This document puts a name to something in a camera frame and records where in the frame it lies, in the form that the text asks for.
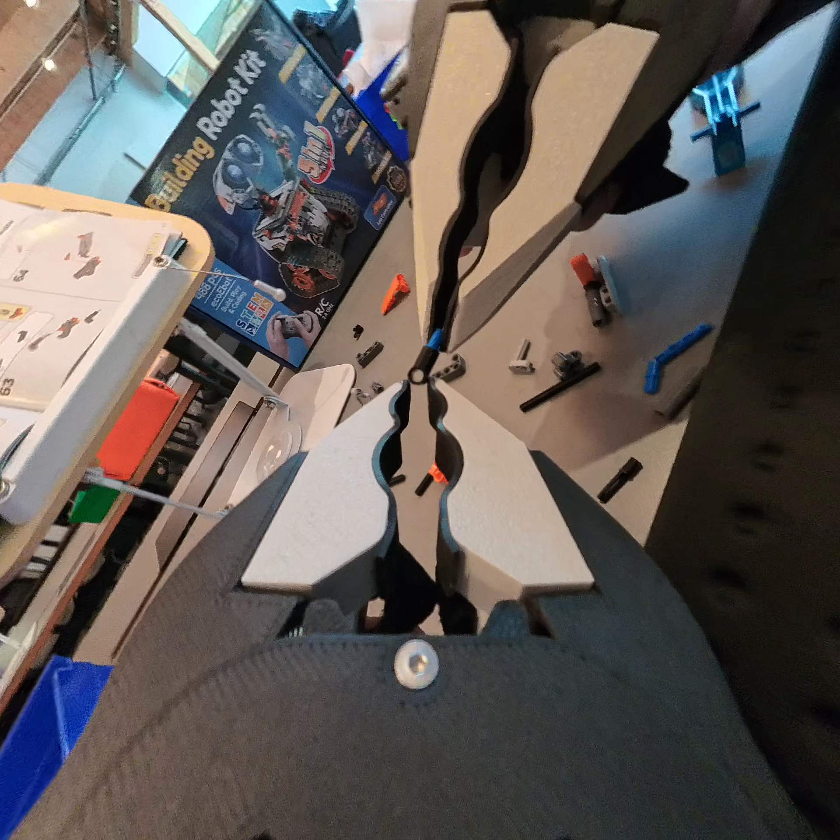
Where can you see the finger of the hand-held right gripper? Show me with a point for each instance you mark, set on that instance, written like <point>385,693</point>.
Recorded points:
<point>453,85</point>
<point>571,111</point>

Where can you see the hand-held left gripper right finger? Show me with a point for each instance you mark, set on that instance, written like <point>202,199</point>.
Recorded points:
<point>512,518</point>

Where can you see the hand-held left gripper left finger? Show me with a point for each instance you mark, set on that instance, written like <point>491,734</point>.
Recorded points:
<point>321,512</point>

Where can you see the blue plastic pin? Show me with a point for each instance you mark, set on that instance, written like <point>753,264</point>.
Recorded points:
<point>434,338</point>

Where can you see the person's right hand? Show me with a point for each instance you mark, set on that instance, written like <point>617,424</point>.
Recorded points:
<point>600,205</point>

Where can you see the blue brick assembly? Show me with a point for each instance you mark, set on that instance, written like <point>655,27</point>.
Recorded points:
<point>725,138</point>

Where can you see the blue storage bin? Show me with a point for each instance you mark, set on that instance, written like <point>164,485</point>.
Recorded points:
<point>387,131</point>
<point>46,741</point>

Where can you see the white crumpled paper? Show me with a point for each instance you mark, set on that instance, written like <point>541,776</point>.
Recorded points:
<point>387,39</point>

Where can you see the orange ribbed panel piece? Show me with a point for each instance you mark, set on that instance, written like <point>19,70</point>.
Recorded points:
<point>438,472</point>

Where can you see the wooden book stand white base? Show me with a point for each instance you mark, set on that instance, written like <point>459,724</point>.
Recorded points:
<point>321,394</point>

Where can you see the long black axle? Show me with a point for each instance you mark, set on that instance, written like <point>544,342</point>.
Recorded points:
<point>561,387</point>

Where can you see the orange and grey assembly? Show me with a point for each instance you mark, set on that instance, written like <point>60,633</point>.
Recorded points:
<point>600,295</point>

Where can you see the white t-shaped piece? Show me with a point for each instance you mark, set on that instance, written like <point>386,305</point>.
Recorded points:
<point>522,358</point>

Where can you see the grey beam with holes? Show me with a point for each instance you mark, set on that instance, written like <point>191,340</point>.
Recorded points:
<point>451,369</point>

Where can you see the grey joint connector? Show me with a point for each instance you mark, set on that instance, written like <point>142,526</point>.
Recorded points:
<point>568,365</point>

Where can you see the dark grey brick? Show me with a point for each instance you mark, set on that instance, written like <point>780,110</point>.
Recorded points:
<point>370,354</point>

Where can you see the blue angled beam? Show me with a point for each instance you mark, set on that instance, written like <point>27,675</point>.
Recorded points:
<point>676,354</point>

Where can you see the orange box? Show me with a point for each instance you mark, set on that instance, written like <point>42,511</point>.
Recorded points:
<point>138,426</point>

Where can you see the grey cylinder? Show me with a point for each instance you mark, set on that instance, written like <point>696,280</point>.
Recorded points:
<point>679,400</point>

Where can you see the blue robot kit box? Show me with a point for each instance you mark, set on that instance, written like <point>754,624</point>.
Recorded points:
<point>262,164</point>

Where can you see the orange triangular brick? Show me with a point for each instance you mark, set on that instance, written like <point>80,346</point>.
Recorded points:
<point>395,295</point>

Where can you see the green block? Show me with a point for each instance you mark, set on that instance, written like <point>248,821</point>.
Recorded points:
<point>94,504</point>

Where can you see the instruction booklet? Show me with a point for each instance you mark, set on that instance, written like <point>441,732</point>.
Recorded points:
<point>65,295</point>

